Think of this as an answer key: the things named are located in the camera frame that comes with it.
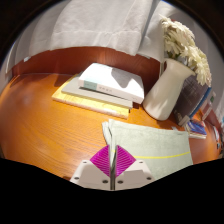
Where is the grey lying book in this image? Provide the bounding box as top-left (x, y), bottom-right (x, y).
top-left (61, 73), bottom-right (134, 110)

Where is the blue upright book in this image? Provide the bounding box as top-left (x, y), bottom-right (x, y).
top-left (189, 87), bottom-right (214, 119)

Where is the white curtain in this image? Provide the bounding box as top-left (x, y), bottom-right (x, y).
top-left (6, 0), bottom-right (224, 64)

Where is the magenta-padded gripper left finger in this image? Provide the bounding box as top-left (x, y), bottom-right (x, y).
top-left (69, 144), bottom-right (112, 192)

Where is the white pink artificial flower bouquet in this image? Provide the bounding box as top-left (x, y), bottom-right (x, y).
top-left (159, 14), bottom-right (213, 88)

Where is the dark upright book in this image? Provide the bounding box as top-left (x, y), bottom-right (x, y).
top-left (173, 74), bottom-right (209, 127)

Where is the blue lying book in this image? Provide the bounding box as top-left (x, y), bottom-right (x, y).
top-left (184, 119), bottom-right (208, 138)

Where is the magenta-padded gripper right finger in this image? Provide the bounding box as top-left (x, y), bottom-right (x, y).
top-left (114, 144), bottom-right (155, 192)

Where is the white ceramic vase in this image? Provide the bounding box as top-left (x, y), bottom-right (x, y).
top-left (142, 58), bottom-right (196, 122)

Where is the pale green towel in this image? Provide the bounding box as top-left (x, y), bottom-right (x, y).
top-left (101, 118), bottom-right (194, 192)

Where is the yellow lying book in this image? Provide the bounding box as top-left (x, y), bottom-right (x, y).
top-left (51, 74), bottom-right (131, 120)

